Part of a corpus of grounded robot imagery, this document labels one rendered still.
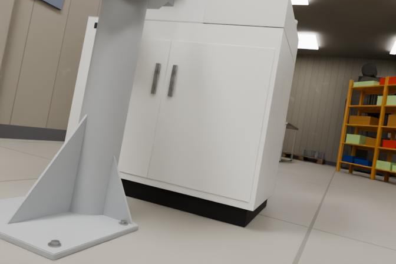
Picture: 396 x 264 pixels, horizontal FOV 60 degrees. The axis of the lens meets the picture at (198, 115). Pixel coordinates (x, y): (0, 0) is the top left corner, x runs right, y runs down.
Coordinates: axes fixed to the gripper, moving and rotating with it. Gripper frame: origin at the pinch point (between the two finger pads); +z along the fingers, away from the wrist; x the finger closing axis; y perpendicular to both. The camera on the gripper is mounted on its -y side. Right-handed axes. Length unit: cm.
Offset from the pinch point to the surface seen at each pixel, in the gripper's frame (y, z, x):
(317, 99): 34, -107, 1027
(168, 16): -4.3, 10.3, -4.8
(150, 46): -10.6, 24.8, -5.1
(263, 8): 37.9, 5.0, -4.8
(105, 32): -5, 32, -46
